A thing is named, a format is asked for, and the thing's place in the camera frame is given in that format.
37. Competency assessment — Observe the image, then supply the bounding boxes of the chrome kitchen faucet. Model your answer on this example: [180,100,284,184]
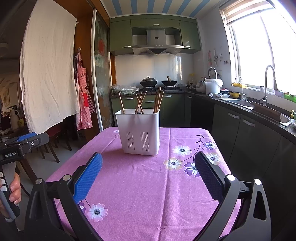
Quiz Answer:
[260,65,278,106]

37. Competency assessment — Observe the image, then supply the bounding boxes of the wooden chopstick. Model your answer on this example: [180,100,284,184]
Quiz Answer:
[158,90,165,111]
[135,93,142,114]
[135,92,147,113]
[154,87,161,113]

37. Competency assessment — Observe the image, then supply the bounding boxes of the purple floral tablecloth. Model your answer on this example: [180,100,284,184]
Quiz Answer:
[49,127,230,240]

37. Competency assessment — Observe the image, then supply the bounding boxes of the tall chopstick in holder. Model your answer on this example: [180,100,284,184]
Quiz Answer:
[118,91,125,113]

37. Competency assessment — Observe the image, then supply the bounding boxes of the dark wooden chair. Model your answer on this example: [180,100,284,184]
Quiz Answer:
[37,123,72,163]

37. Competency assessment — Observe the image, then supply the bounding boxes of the green upper cabinets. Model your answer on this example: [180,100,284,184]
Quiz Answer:
[110,14,201,55]

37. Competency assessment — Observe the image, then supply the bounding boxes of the yellow bowl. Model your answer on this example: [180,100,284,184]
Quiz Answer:
[230,91,240,98]

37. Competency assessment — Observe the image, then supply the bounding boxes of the red checked apron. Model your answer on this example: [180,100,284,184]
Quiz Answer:
[74,48,94,131]

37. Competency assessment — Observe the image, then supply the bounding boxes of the black wok left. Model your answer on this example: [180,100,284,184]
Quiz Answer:
[140,76,158,88]

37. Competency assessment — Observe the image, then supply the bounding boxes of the white plastic utensil holder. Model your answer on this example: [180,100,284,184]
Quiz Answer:
[115,108,160,156]

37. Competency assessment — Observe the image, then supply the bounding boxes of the white hanging cloth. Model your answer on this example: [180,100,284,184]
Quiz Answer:
[20,1,80,133]

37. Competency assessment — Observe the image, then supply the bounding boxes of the steel sink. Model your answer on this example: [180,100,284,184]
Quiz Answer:
[224,98,254,110]

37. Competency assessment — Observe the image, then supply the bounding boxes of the black wok right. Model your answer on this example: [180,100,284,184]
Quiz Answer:
[162,76,178,87]

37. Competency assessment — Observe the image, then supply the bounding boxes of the steel range hood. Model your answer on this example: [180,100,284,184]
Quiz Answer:
[122,28,190,55]

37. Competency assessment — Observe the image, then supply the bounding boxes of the black wok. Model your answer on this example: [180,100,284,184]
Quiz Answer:
[140,76,158,88]
[162,76,178,87]

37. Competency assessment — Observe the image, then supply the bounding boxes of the green lower cabinets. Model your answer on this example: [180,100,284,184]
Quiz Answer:
[111,91,193,128]

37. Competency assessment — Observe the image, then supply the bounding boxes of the dark counter cabinets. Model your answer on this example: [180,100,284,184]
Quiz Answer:
[186,92,295,237]

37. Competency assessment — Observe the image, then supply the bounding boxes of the sliding glass door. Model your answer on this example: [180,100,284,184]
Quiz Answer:
[91,9,114,131]

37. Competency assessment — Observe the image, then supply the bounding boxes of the green cabinets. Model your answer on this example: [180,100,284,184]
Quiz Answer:
[110,14,201,55]
[111,91,193,128]

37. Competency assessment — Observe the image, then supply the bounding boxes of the person's left hand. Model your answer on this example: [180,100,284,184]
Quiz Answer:
[1,173,22,219]

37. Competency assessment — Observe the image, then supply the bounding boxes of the plastic bag on counter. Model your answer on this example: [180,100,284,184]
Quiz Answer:
[111,84,139,94]

